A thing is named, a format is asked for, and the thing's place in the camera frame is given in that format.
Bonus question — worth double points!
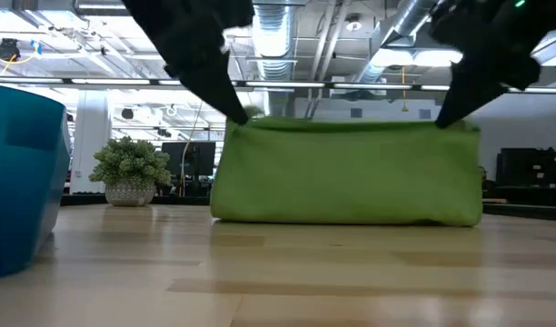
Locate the silver ventilation duct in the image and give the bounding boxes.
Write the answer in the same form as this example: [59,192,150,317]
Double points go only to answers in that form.
[250,0,302,117]

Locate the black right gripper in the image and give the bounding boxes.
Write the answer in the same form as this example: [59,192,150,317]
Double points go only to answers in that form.
[430,0,556,130]

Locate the teal plastic tray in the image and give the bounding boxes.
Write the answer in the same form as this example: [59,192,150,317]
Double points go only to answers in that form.
[0,84,73,281]

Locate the overhead light strip bar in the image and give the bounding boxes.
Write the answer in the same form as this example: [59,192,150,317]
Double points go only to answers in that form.
[0,76,556,94]

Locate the black storage shelf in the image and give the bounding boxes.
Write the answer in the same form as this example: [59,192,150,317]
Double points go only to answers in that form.
[494,146,556,208]

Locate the small potted green plant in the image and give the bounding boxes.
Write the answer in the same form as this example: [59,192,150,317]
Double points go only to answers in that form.
[88,135,173,208]

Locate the background black screen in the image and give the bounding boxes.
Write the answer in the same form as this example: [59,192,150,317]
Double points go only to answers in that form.
[161,141,217,197]

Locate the white column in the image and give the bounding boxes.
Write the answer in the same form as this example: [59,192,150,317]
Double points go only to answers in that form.
[70,88,113,195]

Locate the green microfiber towel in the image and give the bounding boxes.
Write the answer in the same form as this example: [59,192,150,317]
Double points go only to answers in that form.
[209,115,484,227]

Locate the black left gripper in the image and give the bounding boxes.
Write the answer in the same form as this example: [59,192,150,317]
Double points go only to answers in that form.
[121,0,256,126]

